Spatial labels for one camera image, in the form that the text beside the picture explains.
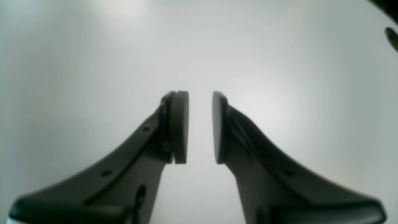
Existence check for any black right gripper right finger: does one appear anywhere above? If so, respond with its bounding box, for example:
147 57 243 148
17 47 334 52
212 91 387 224

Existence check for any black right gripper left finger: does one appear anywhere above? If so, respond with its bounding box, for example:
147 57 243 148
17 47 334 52
9 91 189 224

